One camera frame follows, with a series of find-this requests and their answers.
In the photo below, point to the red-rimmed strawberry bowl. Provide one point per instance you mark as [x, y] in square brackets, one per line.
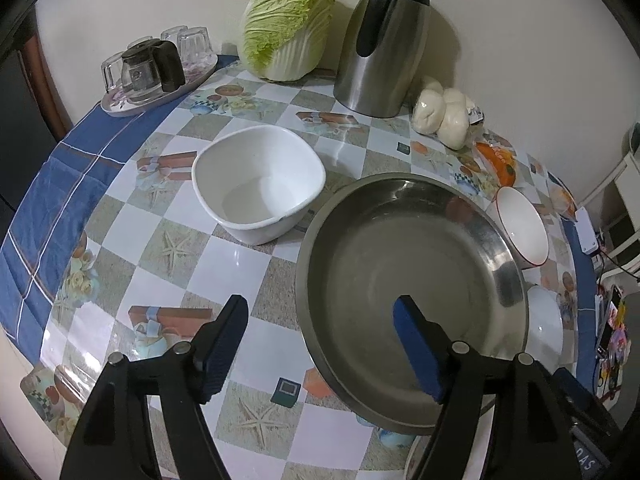
[520, 225]

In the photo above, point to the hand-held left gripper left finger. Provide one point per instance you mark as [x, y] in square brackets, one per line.
[220, 355]

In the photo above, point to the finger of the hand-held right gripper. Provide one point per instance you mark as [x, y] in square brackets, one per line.
[575, 387]

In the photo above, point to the white square bowl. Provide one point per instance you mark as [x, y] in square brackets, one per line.
[260, 175]

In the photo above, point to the glass teapot black lid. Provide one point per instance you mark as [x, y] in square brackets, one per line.
[145, 72]

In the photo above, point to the clear glass cup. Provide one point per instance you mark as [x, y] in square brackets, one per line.
[111, 72]
[172, 35]
[195, 47]
[140, 42]

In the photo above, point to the clear packet orange contents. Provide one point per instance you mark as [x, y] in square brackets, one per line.
[561, 195]

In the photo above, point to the oval floral tray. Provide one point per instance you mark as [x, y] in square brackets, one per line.
[125, 109]

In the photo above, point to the steel basin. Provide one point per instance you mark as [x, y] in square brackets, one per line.
[380, 260]

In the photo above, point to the brown wooden frame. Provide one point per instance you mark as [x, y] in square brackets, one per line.
[47, 85]

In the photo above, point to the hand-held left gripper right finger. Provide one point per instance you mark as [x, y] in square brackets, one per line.
[417, 355]

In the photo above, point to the orange snack packet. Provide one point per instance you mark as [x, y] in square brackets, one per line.
[500, 165]

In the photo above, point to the blue checked cloth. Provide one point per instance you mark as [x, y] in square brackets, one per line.
[65, 185]

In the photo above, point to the white power strip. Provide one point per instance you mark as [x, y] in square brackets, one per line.
[586, 230]

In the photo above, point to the steel thermos jug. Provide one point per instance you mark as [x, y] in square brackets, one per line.
[385, 60]

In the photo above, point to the white chair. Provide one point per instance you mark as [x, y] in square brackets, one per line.
[625, 185]

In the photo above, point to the white bowl fruit print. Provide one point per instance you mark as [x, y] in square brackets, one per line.
[545, 325]

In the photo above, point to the napa cabbage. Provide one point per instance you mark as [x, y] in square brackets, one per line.
[285, 25]

